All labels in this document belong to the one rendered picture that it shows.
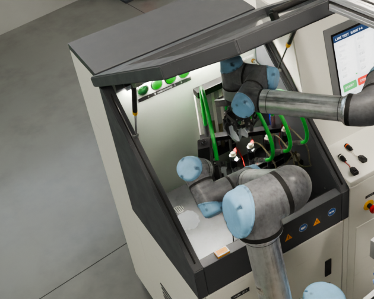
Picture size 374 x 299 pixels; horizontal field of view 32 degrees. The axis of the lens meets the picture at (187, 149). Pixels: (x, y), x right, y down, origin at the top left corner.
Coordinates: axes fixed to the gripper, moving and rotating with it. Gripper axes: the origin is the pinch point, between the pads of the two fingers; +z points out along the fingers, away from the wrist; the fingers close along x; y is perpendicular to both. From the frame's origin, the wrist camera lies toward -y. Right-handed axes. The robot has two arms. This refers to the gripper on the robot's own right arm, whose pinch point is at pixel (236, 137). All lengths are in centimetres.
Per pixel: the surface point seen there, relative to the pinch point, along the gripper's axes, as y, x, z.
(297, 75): -10.2, 35.0, -6.2
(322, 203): 21.7, 21.9, 30.0
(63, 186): -162, -41, 125
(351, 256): 22, 37, 72
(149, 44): -40.4, -10.5, -25.1
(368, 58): -7, 67, -2
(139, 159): -11.1, -34.1, -0.5
